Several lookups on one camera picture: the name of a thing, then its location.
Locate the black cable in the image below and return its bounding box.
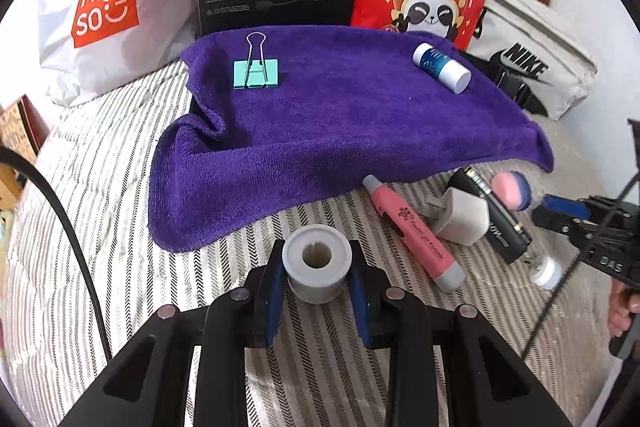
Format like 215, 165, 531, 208
0, 145, 113, 363

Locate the pink blue sponge puff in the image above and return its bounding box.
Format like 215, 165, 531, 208
490, 171, 532, 211

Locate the white Nike bag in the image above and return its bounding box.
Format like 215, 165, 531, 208
465, 0, 598, 120

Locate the purple towel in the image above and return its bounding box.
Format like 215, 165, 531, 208
148, 26, 554, 253

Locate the white charger plug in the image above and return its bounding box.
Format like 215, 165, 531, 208
426, 187, 490, 246

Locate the white tape roll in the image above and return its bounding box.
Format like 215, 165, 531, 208
282, 225, 352, 305

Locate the white blue bottle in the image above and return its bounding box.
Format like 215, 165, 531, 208
412, 42, 472, 94

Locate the small white cap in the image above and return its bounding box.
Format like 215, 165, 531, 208
529, 255, 563, 291

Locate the striped bed cover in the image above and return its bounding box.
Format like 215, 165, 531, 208
1, 63, 613, 426

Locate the pink pen-shaped tester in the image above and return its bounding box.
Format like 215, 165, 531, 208
362, 174, 465, 293

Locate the teal binder clip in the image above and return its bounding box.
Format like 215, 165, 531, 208
232, 31, 279, 90

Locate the person's right hand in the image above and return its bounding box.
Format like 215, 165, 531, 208
608, 280, 640, 337

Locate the black cosmetic tube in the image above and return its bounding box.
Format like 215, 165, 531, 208
447, 166, 532, 265

